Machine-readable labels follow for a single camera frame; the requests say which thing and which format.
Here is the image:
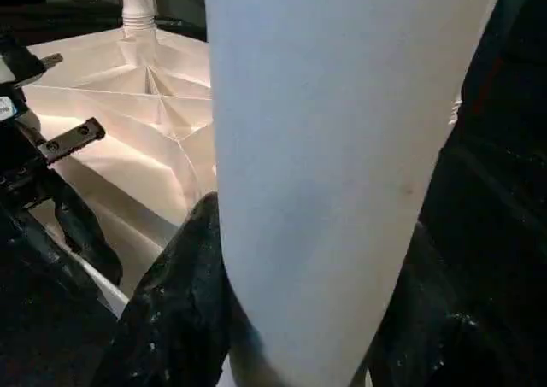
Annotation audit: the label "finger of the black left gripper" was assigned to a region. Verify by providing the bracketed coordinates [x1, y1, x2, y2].
[53, 185, 124, 286]
[0, 207, 125, 362]

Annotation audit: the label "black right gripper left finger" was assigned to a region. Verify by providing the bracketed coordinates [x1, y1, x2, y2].
[102, 190, 257, 387]

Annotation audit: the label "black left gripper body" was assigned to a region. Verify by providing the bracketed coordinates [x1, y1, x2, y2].
[0, 32, 107, 211]

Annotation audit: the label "white plastic table top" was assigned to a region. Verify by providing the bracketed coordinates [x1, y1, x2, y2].
[21, 26, 220, 320]

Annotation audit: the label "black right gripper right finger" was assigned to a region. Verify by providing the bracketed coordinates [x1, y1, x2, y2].
[367, 220, 535, 387]

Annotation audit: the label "black mat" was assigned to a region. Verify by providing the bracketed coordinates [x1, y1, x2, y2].
[0, 0, 547, 387]

